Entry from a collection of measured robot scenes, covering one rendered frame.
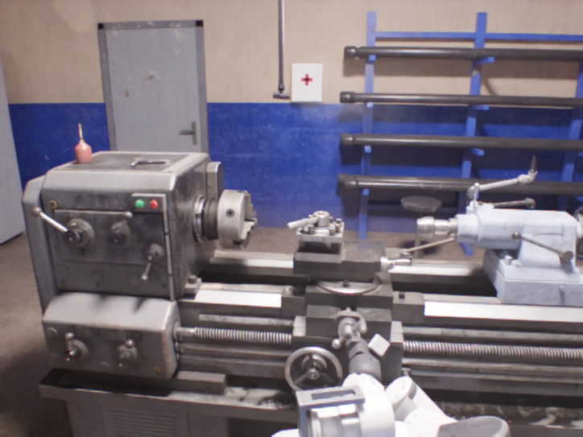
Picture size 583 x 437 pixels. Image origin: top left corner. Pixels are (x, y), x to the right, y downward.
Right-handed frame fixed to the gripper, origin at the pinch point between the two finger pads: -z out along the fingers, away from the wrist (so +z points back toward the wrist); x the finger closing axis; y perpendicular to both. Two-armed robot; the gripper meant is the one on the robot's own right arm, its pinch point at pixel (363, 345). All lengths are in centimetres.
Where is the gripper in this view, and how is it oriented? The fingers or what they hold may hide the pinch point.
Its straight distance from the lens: 148.5
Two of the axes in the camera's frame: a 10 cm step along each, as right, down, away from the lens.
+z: -1.2, 3.1, -9.4
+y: -6.5, 7.0, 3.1
